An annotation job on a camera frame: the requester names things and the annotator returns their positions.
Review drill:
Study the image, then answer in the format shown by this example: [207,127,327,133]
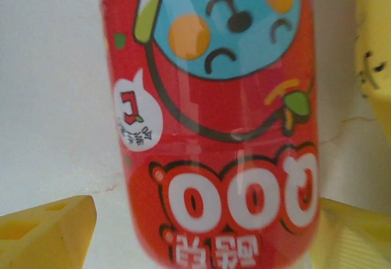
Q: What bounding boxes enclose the yellow plastic bottle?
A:
[354,0,391,123]

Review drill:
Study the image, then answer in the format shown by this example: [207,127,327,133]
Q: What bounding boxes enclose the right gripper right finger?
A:
[310,197,391,269]

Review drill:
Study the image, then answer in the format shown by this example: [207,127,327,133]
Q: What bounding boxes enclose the red Qoo label bottle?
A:
[94,0,321,269]

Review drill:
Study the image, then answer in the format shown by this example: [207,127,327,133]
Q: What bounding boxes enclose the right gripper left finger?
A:
[0,194,98,269]

